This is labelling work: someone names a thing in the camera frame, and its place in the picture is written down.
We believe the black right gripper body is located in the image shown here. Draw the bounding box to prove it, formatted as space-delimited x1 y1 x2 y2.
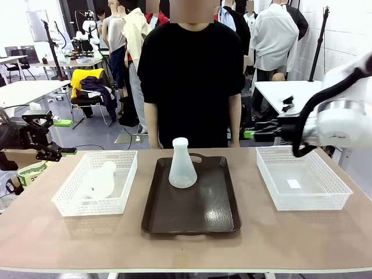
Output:
275 121 305 142

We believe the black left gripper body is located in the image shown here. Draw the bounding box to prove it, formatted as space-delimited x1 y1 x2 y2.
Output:
0 120 38 152

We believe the translucent white conical flask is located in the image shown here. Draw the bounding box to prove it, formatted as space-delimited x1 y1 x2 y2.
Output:
169 137 198 189
78 160 117 201

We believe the person's right forearm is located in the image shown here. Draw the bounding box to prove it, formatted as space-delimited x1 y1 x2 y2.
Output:
144 102 160 138

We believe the person's left forearm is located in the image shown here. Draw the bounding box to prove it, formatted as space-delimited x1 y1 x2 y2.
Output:
227 93 242 135

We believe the person's left hand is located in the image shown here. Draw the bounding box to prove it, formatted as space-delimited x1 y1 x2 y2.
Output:
227 133 241 148

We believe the person's right hand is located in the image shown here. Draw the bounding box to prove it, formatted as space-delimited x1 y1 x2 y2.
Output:
148 135 161 151

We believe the white side table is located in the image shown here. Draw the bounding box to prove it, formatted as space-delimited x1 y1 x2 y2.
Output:
253 80 325 119
0 80 72 110

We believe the brown cardboard box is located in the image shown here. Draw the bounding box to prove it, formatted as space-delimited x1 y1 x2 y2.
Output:
1 148 41 171

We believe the white bag with green print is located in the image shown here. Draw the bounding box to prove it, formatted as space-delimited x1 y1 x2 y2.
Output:
16 161 49 189

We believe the yellow garment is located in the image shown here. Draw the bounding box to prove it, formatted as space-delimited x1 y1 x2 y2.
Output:
70 68 105 100

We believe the small black device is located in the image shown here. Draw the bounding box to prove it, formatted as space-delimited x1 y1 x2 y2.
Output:
5 176 25 196

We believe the dark purple clothing pile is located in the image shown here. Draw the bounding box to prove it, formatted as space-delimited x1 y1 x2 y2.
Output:
79 76 119 122

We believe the cluttered background work table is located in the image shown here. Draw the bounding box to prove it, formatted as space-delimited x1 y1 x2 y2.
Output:
28 51 105 80

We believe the black tripod stand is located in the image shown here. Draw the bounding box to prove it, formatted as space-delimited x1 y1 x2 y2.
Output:
307 5 331 83
40 19 69 81

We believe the mannequin in white shirt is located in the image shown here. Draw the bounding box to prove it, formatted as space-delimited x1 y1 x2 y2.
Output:
249 2 300 83

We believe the metal floor outlet plate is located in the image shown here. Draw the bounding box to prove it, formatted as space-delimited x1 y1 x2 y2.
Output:
114 133 145 145

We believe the white perforated plastic basket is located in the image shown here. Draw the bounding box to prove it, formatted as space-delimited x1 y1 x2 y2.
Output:
255 146 354 212
51 150 138 217

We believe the black office chair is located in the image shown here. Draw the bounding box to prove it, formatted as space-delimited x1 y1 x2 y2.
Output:
3 45 36 83

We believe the black hanging jacket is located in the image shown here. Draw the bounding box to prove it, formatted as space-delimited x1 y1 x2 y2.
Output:
286 3 310 42

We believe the person in black t-shirt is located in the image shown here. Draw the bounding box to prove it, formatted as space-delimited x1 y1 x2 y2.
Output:
137 0 245 149

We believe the mannequin in black jacket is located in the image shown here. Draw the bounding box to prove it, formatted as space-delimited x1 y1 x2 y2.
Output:
217 5 252 77

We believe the dark brown plastic tray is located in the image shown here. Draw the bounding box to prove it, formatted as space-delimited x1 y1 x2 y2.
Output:
141 153 242 237

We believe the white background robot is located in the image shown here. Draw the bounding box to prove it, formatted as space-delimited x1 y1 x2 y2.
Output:
71 9 102 56

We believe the grey whiteboard panel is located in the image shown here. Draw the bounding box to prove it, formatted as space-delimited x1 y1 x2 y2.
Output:
25 9 51 43

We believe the red garment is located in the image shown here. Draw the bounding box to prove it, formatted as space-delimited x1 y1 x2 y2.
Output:
144 12 170 30

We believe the black right arm cable sleeve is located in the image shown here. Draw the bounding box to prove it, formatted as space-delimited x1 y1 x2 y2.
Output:
291 52 372 158

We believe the metal frame chair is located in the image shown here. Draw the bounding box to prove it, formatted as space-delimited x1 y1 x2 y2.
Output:
70 97 110 129

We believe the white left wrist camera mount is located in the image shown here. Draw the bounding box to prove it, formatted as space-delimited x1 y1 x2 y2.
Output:
23 102 53 116

